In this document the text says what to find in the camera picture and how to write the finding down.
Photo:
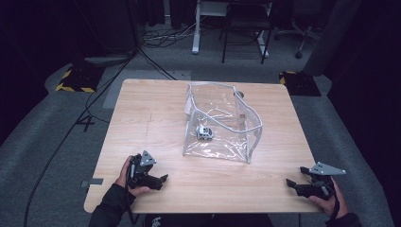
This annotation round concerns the person's right hand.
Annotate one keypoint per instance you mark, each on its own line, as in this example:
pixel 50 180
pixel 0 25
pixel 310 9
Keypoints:
pixel 339 203

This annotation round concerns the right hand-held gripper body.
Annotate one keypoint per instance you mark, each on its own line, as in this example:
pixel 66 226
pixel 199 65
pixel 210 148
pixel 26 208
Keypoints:
pixel 321 186

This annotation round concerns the grey tape strip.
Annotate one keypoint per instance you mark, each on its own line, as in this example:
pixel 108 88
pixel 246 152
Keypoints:
pixel 94 182

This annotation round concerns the black metal chair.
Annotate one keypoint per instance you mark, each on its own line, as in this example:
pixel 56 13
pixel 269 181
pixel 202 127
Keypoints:
pixel 246 22

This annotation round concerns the clear plastic zipper bag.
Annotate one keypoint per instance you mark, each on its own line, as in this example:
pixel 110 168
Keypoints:
pixel 223 142

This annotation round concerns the person's dark clothing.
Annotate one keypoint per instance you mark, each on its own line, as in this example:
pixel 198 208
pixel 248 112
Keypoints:
pixel 208 221

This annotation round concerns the white toy car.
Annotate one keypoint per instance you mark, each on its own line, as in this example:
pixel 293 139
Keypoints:
pixel 205 132

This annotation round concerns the office chair wheeled base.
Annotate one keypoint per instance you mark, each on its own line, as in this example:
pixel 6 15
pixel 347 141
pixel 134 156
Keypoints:
pixel 299 34

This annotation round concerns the person's left hand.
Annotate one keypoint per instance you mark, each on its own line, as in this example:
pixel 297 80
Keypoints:
pixel 122 176

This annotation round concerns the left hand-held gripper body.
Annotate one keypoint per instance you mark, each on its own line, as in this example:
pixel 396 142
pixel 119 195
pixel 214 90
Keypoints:
pixel 139 168

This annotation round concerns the black yellow striped base plate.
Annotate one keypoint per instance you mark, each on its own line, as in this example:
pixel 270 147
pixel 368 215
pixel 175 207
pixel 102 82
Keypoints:
pixel 78 80
pixel 301 83

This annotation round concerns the dark cabinet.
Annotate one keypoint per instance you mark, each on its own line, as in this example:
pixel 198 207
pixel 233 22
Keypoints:
pixel 107 28

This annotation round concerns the white desk frame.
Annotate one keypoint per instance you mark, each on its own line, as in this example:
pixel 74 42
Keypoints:
pixel 196 34

